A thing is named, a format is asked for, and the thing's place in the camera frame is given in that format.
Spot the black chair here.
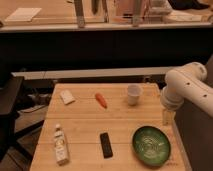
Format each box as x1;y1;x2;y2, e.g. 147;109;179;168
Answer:
0;77;44;162

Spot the white paper sheet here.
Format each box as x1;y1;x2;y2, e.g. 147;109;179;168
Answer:
5;8;41;22

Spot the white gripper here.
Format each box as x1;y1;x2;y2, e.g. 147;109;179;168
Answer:
160;87;183;126

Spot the black remote control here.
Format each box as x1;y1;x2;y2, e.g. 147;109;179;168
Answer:
100;133;113;158

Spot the clear plastic bottle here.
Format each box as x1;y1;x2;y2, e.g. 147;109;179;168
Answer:
54;124;69;165

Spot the white paper cup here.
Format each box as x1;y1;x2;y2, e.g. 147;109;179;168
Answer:
127;84;142;106

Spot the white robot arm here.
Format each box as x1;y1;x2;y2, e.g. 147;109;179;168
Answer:
160;62;213;118

